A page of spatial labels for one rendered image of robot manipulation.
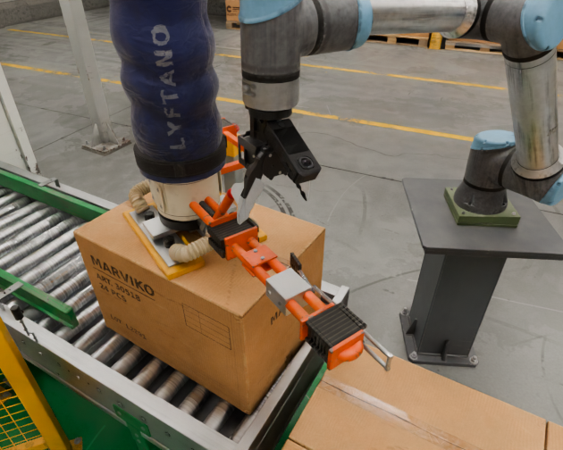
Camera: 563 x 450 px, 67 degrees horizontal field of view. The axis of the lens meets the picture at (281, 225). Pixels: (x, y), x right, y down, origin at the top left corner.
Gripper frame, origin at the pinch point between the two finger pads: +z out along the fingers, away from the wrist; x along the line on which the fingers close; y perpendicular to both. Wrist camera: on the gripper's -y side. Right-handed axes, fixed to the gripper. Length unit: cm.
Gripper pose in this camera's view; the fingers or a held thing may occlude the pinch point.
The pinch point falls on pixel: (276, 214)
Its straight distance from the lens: 78.3
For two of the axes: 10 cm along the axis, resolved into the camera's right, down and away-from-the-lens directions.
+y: -5.7, -4.7, 6.7
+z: -0.2, 8.3, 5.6
